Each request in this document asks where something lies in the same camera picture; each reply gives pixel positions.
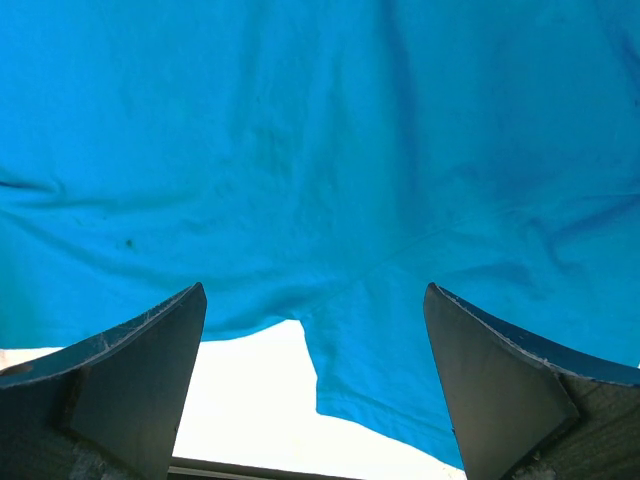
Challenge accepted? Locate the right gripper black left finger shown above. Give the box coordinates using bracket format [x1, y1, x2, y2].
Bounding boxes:
[1, 284, 207, 479]

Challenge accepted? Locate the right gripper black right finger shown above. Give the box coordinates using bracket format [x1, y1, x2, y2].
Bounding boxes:
[423, 284, 639, 479]

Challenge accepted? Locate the blue t shirt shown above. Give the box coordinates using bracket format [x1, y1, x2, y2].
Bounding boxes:
[1, 1, 639, 466]

